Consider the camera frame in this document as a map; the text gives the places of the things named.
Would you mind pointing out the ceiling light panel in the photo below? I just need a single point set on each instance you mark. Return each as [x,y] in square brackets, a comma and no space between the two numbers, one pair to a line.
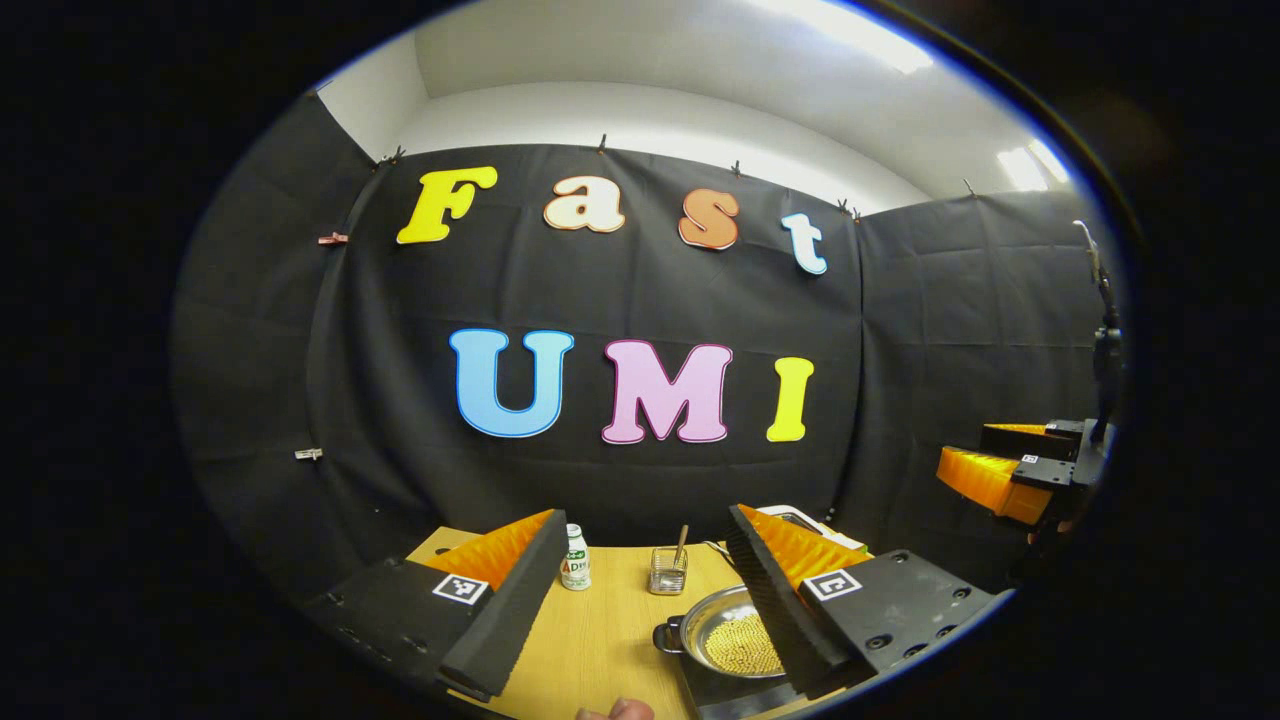
[860,30]
[1030,165]

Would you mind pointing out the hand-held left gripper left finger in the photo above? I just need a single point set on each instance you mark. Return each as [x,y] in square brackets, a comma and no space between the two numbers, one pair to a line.
[520,600]

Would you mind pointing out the black induction cooktop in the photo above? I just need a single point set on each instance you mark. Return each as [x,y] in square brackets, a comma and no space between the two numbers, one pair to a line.
[720,695]

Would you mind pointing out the white drink bottle green label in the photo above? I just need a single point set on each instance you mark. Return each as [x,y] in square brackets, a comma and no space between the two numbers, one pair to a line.
[575,565]

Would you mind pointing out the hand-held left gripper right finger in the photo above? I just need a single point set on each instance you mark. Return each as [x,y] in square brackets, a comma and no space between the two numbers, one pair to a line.
[765,600]

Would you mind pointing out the white toaster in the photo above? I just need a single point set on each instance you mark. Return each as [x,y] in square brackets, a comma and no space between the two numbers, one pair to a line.
[800,520]

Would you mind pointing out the pile of soybeans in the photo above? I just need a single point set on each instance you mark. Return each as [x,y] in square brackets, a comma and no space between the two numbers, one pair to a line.
[745,645]

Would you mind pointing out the silver cloth clip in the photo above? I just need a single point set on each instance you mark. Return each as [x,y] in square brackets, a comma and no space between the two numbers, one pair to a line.
[308,454]

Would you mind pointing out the row of dark cloth clips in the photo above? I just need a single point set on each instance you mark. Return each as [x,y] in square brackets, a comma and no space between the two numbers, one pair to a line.
[602,143]

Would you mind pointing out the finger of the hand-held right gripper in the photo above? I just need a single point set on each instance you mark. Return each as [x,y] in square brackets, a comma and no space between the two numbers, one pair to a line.
[1045,473]
[1010,442]

